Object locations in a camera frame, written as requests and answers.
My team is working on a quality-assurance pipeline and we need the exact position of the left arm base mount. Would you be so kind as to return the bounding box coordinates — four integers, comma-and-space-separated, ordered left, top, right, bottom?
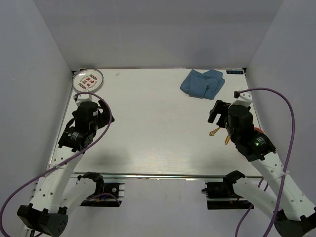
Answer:
80, 182, 125, 207

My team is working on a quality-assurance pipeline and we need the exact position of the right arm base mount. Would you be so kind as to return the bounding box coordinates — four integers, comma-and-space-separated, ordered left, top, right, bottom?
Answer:
201, 182, 251, 210

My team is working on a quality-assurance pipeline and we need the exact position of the gold knife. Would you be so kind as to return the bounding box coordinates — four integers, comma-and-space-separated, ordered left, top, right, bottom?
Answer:
225, 135, 230, 145

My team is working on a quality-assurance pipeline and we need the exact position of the right blue corner label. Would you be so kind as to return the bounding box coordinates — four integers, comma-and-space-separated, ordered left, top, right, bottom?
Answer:
226, 70, 244, 75

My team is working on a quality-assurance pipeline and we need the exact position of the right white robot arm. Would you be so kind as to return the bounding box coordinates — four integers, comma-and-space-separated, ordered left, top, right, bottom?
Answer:
208, 100, 316, 237

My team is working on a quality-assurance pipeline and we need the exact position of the white printed plate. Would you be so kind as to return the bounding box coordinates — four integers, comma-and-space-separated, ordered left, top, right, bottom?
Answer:
72, 69, 104, 92

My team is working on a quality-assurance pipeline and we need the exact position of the aluminium table edge rail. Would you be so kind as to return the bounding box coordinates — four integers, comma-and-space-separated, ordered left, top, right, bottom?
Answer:
48, 171, 264, 180

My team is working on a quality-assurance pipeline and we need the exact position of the red plastic cup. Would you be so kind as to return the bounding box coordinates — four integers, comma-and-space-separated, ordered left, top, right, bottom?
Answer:
254, 127, 264, 134

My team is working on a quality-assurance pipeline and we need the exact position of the gold fork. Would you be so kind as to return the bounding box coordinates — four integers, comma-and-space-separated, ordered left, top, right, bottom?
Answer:
209, 127, 221, 136

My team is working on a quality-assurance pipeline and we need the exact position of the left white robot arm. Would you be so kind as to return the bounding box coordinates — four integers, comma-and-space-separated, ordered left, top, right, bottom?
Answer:
17, 99, 114, 237

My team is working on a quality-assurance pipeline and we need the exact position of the blue cloth napkin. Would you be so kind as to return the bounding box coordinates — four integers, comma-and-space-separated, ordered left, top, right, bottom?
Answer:
180, 69, 225, 100

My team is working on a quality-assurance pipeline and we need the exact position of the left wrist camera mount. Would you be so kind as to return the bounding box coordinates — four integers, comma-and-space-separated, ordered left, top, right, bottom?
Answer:
73, 93, 93, 106

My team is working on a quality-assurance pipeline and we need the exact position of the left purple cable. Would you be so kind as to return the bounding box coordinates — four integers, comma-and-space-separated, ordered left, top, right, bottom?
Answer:
0, 91, 115, 237

